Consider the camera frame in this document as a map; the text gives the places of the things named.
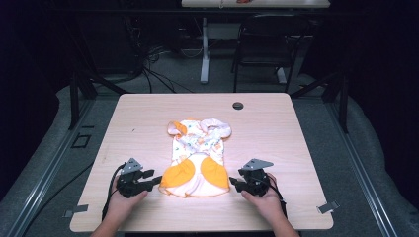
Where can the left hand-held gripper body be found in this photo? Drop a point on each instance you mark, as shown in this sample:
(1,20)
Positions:
(129,186)

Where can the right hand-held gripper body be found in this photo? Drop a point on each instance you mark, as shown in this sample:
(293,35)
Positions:
(256,182)

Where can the white and orange baby romper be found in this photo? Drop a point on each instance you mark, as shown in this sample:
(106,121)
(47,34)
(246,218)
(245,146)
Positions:
(197,158)

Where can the person's left hand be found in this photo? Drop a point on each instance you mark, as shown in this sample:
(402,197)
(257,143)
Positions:
(123,204)

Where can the person's right hand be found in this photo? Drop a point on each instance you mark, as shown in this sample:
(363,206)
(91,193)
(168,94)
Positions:
(266,204)

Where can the black metal stand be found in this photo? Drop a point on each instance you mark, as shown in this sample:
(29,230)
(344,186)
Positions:
(74,95)
(342,98)

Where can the white table leg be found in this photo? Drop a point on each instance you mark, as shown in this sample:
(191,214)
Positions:
(205,52)

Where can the black chair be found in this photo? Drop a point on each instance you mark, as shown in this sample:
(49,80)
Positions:
(267,39)

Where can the light wooden background table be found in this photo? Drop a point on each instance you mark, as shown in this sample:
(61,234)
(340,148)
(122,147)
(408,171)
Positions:
(283,3)

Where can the aluminium floor rail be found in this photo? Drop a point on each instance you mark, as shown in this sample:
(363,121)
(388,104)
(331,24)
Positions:
(362,171)
(49,168)

